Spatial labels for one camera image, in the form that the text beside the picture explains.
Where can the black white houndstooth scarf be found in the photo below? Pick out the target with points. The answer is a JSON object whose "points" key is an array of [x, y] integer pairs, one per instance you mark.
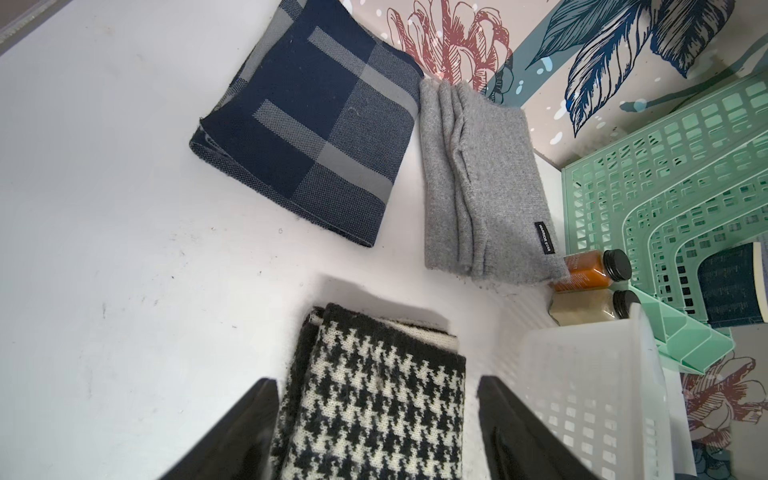
{"points": [[370, 398]]}

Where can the navy plaid scarf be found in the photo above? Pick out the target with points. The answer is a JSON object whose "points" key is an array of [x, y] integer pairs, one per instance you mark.
{"points": [[317, 119]]}

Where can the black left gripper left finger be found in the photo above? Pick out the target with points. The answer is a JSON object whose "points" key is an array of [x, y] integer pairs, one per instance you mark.
{"points": [[238, 445]]}

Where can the white plastic basket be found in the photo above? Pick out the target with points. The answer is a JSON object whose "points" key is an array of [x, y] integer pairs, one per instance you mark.
{"points": [[601, 389]]}

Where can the dark blue book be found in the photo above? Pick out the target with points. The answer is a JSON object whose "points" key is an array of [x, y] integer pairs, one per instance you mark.
{"points": [[733, 284]]}

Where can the beige spice jar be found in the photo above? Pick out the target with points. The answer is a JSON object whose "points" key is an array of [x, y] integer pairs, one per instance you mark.
{"points": [[591, 306]]}

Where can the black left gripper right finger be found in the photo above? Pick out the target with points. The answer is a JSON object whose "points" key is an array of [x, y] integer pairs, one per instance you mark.
{"points": [[517, 444]]}

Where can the mint green file organizer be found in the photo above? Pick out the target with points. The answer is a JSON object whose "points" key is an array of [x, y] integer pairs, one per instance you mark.
{"points": [[670, 195]]}

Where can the grey scarf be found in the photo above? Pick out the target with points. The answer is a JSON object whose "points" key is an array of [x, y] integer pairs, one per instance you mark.
{"points": [[486, 212]]}

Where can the orange spice jar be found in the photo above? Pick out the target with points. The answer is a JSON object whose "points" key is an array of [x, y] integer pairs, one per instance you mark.
{"points": [[596, 269]]}

